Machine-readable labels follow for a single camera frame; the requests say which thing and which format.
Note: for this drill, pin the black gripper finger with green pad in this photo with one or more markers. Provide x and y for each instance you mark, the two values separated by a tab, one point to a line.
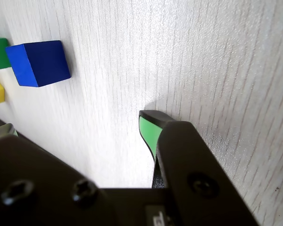
3	130
149	131

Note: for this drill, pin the blue cube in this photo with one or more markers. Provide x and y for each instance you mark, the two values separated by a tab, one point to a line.
40	63

